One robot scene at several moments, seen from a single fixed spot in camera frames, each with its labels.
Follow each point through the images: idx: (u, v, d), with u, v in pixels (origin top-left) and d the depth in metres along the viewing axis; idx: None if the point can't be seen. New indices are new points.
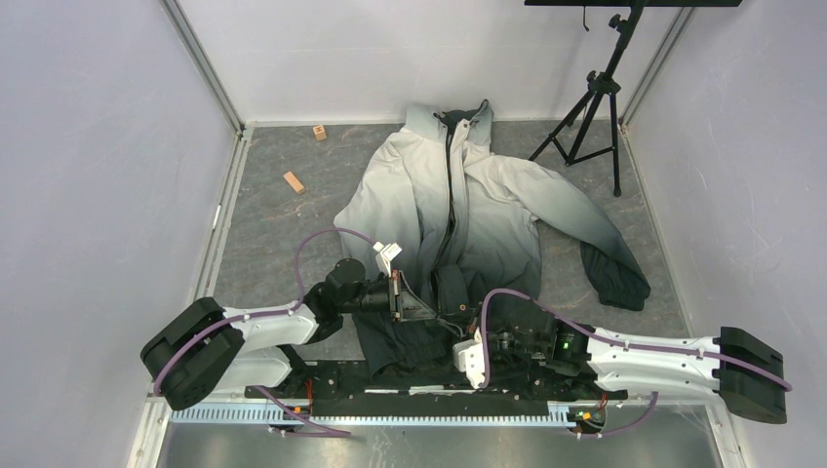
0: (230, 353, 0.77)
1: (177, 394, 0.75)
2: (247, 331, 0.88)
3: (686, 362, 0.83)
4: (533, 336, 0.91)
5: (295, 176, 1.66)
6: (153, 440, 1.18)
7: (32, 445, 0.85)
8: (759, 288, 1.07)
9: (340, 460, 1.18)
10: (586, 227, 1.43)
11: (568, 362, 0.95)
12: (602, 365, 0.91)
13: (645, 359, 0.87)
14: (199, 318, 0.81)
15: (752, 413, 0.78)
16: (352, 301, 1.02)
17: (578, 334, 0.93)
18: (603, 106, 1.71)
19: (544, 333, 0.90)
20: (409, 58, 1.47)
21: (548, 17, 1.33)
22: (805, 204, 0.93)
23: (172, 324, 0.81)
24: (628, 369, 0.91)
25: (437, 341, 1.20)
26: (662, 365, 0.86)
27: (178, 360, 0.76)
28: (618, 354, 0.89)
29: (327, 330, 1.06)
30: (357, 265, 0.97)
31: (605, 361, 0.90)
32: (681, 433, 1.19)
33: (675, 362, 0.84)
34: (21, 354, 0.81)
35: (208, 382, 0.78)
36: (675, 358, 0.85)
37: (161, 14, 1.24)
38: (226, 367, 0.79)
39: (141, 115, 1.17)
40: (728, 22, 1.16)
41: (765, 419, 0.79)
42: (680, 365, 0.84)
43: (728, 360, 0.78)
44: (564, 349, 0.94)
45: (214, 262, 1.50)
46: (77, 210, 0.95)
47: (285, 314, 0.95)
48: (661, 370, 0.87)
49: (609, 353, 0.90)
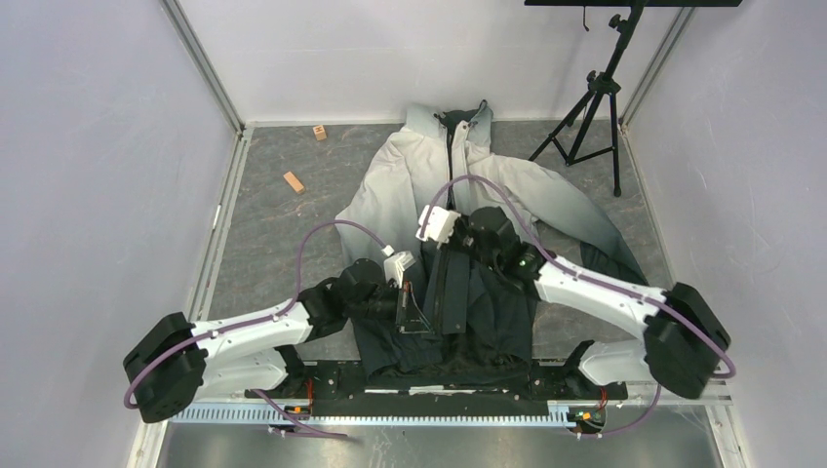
0: (194, 375, 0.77)
1: (149, 409, 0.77)
2: (216, 348, 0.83)
3: (626, 302, 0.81)
4: (487, 237, 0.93)
5: (295, 176, 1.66)
6: (153, 440, 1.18)
7: (33, 444, 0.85)
8: (760, 288, 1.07)
9: (340, 460, 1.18)
10: (585, 227, 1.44)
11: (515, 278, 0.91)
12: (545, 288, 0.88)
13: (588, 292, 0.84)
14: (168, 333, 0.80)
15: (660, 368, 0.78)
16: (360, 305, 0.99)
17: (537, 260, 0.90)
18: (603, 106, 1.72)
19: (498, 236, 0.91)
20: (410, 58, 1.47)
21: (548, 17, 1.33)
22: (805, 204, 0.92)
23: (146, 339, 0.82)
24: (572, 302, 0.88)
25: (436, 346, 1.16)
26: (600, 299, 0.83)
27: (149, 377, 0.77)
28: (566, 280, 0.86)
29: (329, 328, 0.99)
30: (373, 265, 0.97)
31: (550, 284, 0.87)
32: (681, 433, 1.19)
33: (614, 300, 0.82)
34: (20, 354, 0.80)
35: (180, 398, 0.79)
36: (616, 297, 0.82)
37: (161, 14, 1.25)
38: (197, 386, 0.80)
39: (140, 115, 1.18)
40: (727, 22, 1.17)
41: (666, 379, 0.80)
42: (619, 304, 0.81)
43: (666, 307, 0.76)
44: (520, 268, 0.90)
45: (214, 262, 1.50)
46: (78, 210, 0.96)
47: (268, 322, 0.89)
48: (600, 308, 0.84)
49: (557, 277, 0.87)
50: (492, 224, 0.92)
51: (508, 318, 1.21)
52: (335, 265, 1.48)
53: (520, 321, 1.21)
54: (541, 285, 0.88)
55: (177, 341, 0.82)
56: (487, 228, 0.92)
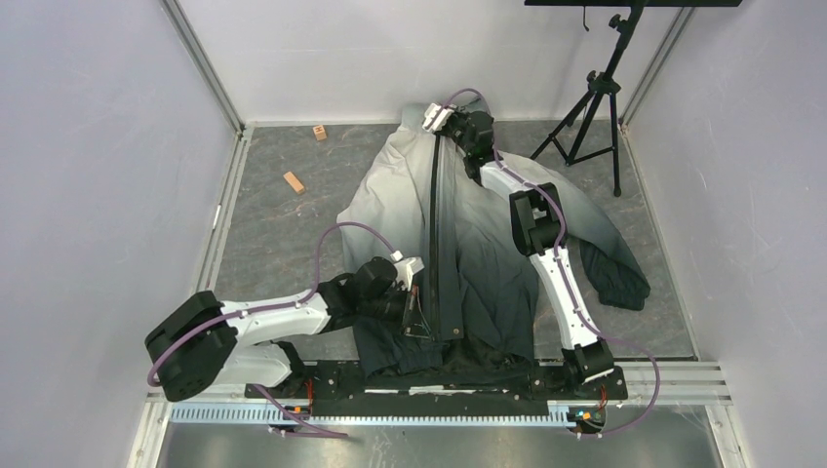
0: (222, 353, 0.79)
1: (174, 386, 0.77)
2: (245, 328, 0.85)
3: (514, 184, 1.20)
4: (471, 135, 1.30)
5: (295, 176, 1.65)
6: (153, 440, 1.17)
7: (32, 443, 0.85)
8: (760, 287, 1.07)
9: (340, 460, 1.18)
10: (587, 225, 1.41)
11: (473, 166, 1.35)
12: (482, 172, 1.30)
13: (498, 175, 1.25)
14: (196, 311, 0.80)
15: (514, 231, 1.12)
16: (370, 303, 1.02)
17: (489, 159, 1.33)
18: (602, 106, 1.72)
19: (478, 136, 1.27)
20: (409, 58, 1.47)
21: (548, 17, 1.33)
22: (806, 203, 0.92)
23: (172, 317, 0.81)
24: (492, 183, 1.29)
25: (437, 348, 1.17)
26: (501, 180, 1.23)
27: (176, 354, 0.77)
28: (493, 168, 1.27)
29: (342, 320, 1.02)
30: (390, 264, 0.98)
31: (485, 169, 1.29)
32: (681, 434, 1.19)
33: (507, 182, 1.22)
34: (20, 353, 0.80)
35: (205, 376, 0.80)
36: (510, 181, 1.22)
37: (161, 14, 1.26)
38: (222, 366, 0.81)
39: (140, 116, 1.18)
40: (727, 23, 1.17)
41: (517, 246, 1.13)
42: (509, 185, 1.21)
43: (534, 190, 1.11)
44: (477, 162, 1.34)
45: (214, 262, 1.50)
46: (78, 210, 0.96)
47: (291, 306, 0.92)
48: (501, 188, 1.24)
49: (492, 167, 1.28)
50: (479, 126, 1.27)
51: (508, 318, 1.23)
52: (335, 266, 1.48)
53: (521, 321, 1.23)
54: (482, 167, 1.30)
55: (204, 320, 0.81)
56: (474, 127, 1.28)
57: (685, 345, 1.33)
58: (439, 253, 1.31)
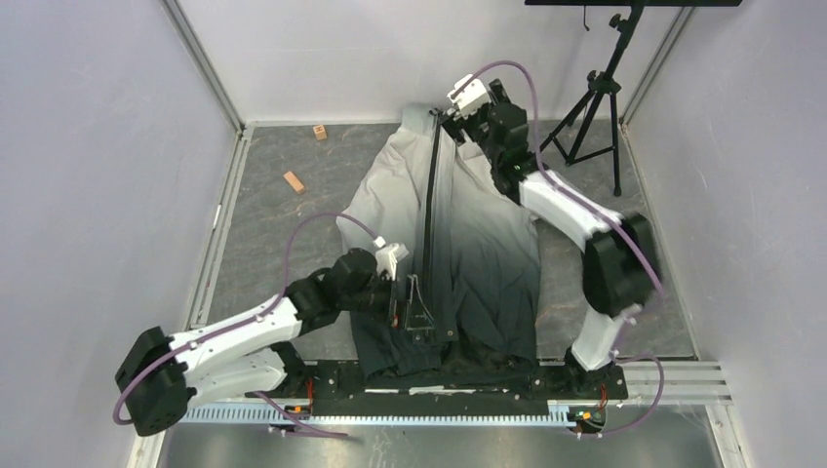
0: (177, 389, 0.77)
1: (140, 424, 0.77)
2: (196, 360, 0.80)
3: (576, 214, 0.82)
4: (497, 130, 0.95)
5: (295, 176, 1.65)
6: (153, 440, 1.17)
7: (32, 443, 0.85)
8: (760, 287, 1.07)
9: (340, 460, 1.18)
10: None
11: (506, 177, 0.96)
12: (528, 193, 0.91)
13: (554, 201, 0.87)
14: (147, 349, 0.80)
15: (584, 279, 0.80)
16: (349, 297, 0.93)
17: (527, 165, 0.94)
18: (603, 106, 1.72)
19: (510, 134, 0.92)
20: (410, 58, 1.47)
21: (548, 17, 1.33)
22: (805, 203, 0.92)
23: (129, 358, 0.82)
24: (541, 210, 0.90)
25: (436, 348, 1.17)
26: (554, 204, 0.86)
27: (134, 395, 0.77)
28: (545, 189, 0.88)
29: (321, 319, 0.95)
30: (368, 256, 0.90)
31: (530, 188, 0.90)
32: (680, 433, 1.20)
33: (569, 208, 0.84)
34: (19, 353, 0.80)
35: (171, 410, 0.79)
36: (570, 206, 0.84)
37: (161, 14, 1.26)
38: (183, 399, 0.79)
39: (141, 115, 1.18)
40: (727, 23, 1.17)
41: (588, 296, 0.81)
42: (571, 214, 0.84)
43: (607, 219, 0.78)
44: (514, 172, 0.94)
45: (214, 262, 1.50)
46: (78, 210, 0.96)
47: (252, 323, 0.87)
48: (561, 216, 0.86)
49: (538, 185, 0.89)
50: (509, 122, 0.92)
51: (508, 319, 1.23)
52: None
53: (520, 322, 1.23)
54: (525, 182, 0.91)
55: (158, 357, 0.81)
56: (501, 123, 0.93)
57: (685, 345, 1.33)
58: (439, 253, 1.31)
